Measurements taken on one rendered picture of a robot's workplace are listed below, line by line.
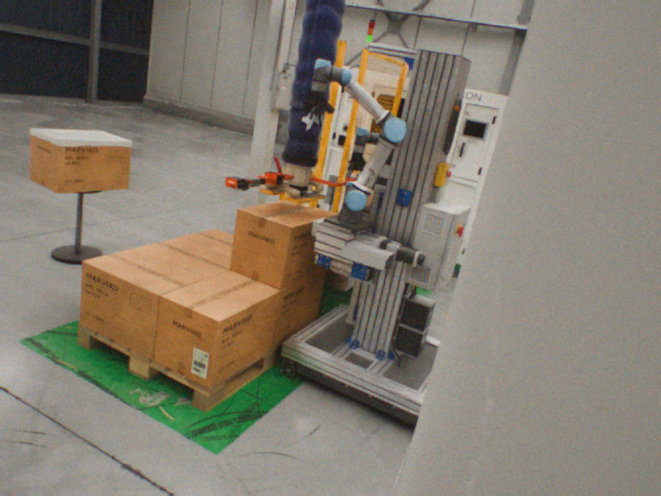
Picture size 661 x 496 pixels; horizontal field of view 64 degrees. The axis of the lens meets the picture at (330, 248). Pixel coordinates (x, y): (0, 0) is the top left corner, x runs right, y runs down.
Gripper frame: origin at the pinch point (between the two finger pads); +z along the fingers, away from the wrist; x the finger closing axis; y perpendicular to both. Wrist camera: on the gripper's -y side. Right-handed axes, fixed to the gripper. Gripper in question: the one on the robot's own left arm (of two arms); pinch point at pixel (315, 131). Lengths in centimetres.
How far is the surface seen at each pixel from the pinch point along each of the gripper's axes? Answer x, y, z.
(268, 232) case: -9, 24, 65
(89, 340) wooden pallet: 51, 99, 145
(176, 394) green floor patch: 50, 31, 152
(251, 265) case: -9, 32, 89
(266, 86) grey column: -146, 131, -12
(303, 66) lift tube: -27, 29, -31
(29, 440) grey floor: 120, 54, 152
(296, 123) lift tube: -29.4, 28.6, 1.4
